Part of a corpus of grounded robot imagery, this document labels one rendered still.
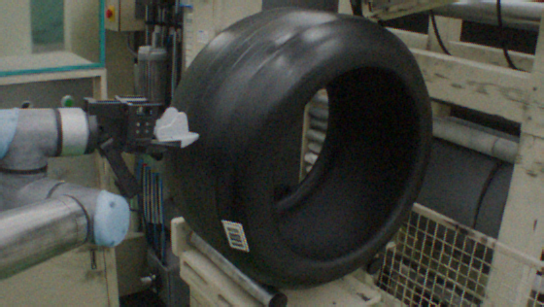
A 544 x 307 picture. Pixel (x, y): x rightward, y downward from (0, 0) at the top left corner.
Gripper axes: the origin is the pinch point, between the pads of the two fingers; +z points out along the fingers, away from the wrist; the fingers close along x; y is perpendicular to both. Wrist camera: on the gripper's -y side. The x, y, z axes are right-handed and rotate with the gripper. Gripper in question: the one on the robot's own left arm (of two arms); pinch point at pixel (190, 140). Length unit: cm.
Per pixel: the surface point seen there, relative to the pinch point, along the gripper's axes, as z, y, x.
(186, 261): 16.2, -39.9, 24.8
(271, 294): 17.3, -30.7, -8.1
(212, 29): 19.1, 17.4, 30.1
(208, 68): 5.1, 11.8, 5.9
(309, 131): 62, -11, 38
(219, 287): 14.8, -36.8, 7.0
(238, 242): 5.4, -15.5, -10.6
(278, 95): 8.8, 10.5, -11.1
